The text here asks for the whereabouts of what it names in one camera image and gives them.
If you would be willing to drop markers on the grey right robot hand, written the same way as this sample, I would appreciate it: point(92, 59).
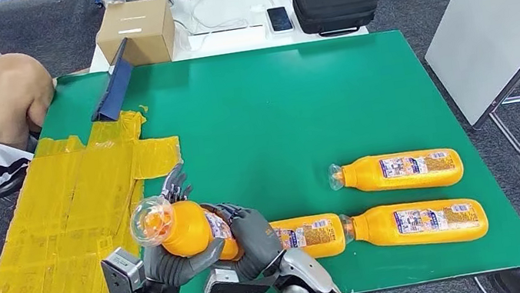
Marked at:
point(256, 243)

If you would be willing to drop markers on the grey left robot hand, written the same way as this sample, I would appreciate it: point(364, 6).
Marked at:
point(175, 268)

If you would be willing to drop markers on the orange detergent bottle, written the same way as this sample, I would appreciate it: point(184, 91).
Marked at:
point(398, 173)
point(310, 238)
point(416, 225)
point(184, 228)

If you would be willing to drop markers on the yellow taped sheet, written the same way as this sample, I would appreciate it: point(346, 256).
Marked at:
point(60, 221)

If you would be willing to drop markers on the green table mat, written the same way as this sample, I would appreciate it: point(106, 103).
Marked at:
point(285, 110)

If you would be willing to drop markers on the dark blue folded case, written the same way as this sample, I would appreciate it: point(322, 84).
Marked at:
point(115, 88)

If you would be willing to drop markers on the black smartphone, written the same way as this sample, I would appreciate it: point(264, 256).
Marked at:
point(280, 19)

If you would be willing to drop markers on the white desk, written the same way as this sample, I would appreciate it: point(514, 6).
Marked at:
point(231, 11)

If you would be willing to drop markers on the brown cardboard box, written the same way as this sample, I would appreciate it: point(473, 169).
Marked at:
point(135, 31)

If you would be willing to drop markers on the black zip carrying case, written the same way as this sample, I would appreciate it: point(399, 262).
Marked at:
point(333, 4)

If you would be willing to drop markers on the black base foot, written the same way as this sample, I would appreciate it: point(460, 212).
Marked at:
point(512, 285)

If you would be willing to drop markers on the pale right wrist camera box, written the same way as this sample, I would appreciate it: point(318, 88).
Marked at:
point(229, 286)

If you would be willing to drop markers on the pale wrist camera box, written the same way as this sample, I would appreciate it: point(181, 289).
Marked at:
point(123, 274)
point(229, 286)

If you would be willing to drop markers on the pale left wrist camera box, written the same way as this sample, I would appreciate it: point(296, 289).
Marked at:
point(123, 274)

